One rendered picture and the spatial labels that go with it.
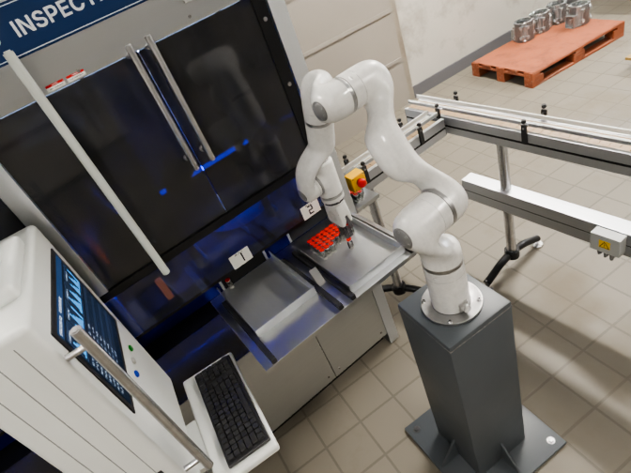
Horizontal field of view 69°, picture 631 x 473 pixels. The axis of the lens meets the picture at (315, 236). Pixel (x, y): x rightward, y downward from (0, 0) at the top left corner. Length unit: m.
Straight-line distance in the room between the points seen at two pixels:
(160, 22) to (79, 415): 1.04
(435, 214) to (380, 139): 0.24
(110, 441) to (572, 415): 1.78
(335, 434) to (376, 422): 0.20
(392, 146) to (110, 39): 0.82
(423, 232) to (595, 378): 1.40
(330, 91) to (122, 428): 0.93
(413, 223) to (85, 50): 0.98
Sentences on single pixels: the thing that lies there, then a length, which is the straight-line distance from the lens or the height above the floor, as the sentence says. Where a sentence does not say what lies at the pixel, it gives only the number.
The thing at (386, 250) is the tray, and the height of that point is 0.88.
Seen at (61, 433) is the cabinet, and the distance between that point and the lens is 1.20.
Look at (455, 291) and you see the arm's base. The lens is 1.41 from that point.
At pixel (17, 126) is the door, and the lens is 1.47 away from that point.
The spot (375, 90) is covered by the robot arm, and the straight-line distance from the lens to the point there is 1.22.
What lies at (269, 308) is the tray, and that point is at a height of 0.88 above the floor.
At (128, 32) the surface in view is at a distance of 1.47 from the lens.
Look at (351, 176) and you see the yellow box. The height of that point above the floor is 1.03.
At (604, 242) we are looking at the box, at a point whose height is 0.51.
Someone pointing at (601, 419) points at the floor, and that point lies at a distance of 2.30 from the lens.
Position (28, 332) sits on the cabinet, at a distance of 1.03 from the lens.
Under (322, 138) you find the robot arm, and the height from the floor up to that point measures 1.40.
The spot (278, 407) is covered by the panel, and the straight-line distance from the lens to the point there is 2.30.
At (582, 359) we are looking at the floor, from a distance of 2.45.
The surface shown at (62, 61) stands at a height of 1.86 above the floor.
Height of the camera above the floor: 2.00
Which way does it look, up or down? 36 degrees down
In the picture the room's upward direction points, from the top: 23 degrees counter-clockwise
